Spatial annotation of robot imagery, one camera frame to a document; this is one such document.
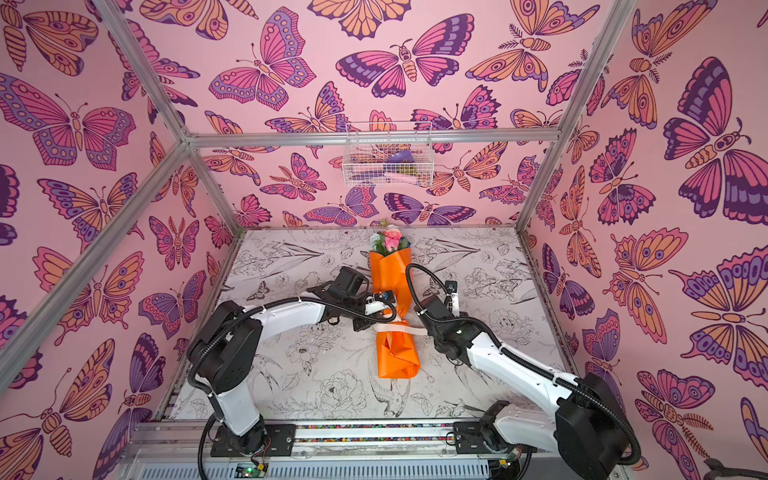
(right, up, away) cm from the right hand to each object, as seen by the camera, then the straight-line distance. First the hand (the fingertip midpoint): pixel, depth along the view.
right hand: (446, 312), depth 84 cm
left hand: (-18, -1, +6) cm, 19 cm away
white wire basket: (-17, +48, +11) cm, 52 cm away
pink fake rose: (-16, +22, +22) cm, 35 cm away
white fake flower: (-21, +21, +26) cm, 40 cm away
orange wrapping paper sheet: (-14, -9, 0) cm, 16 cm away
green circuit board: (-50, -36, -12) cm, 63 cm away
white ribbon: (-13, -5, +2) cm, 14 cm away
